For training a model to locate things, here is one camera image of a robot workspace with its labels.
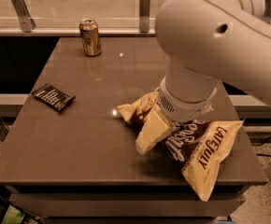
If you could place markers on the left metal railing bracket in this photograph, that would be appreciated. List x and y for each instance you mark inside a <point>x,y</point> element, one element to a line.
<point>26,21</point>

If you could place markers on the black snack bar wrapper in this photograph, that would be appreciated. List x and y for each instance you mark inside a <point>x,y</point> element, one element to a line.
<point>53,97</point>

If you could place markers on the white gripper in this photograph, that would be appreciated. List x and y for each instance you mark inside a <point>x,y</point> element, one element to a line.
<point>181,107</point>

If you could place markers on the green object under table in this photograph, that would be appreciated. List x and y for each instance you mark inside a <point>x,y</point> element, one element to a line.
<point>12,215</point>

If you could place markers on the glass railing panel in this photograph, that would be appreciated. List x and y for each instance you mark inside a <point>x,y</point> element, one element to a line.
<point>66,14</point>

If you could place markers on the orange soda can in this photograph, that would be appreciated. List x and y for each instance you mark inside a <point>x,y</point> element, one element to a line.
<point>90,37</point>

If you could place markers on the brown yellow chip bag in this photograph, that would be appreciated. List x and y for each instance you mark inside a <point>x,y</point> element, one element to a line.
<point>198,147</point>

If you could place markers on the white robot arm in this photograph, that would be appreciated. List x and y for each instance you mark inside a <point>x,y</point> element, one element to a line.
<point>207,41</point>

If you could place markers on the middle metal railing bracket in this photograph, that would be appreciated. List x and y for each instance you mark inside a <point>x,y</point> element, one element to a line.
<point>144,16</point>

